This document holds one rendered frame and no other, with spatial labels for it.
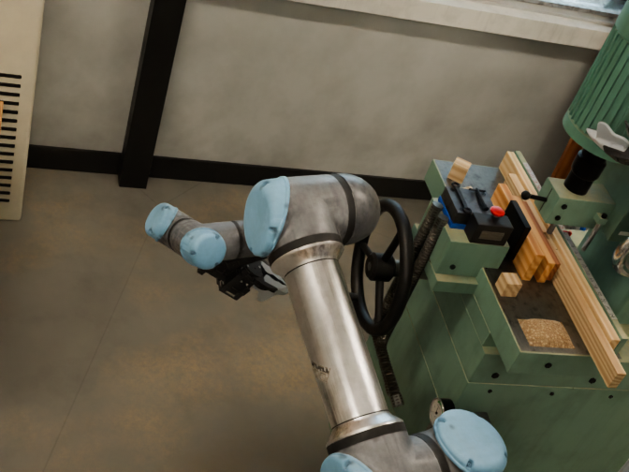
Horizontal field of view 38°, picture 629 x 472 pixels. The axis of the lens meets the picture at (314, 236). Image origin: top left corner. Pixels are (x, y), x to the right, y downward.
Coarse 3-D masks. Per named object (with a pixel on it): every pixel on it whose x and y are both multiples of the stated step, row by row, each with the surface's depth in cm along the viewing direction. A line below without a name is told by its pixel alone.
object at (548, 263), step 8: (520, 200) 199; (520, 208) 197; (528, 216) 195; (536, 232) 192; (536, 240) 189; (544, 248) 188; (544, 264) 186; (552, 264) 185; (536, 272) 188; (544, 272) 186; (536, 280) 188; (544, 280) 188
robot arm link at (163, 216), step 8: (160, 208) 179; (168, 208) 178; (176, 208) 180; (152, 216) 180; (160, 216) 177; (168, 216) 177; (176, 216) 178; (184, 216) 178; (152, 224) 178; (160, 224) 176; (168, 224) 177; (152, 232) 178; (160, 232) 177; (168, 232) 186; (160, 240) 179
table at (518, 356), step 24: (432, 168) 212; (480, 168) 216; (432, 192) 211; (504, 264) 189; (432, 288) 185; (456, 288) 186; (480, 288) 186; (528, 288) 185; (552, 288) 187; (504, 312) 177; (528, 312) 179; (552, 312) 181; (504, 336) 175; (576, 336) 178; (504, 360) 175; (528, 360) 171; (552, 360) 173; (576, 360) 174
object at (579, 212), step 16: (544, 192) 188; (560, 192) 184; (592, 192) 188; (544, 208) 187; (560, 208) 184; (576, 208) 185; (592, 208) 186; (608, 208) 187; (560, 224) 188; (576, 224) 188; (592, 224) 189
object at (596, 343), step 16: (512, 176) 209; (512, 192) 207; (560, 256) 190; (560, 272) 187; (560, 288) 186; (576, 288) 183; (576, 304) 180; (576, 320) 180; (592, 320) 176; (592, 336) 174; (592, 352) 174; (608, 352) 170; (608, 368) 169; (608, 384) 168
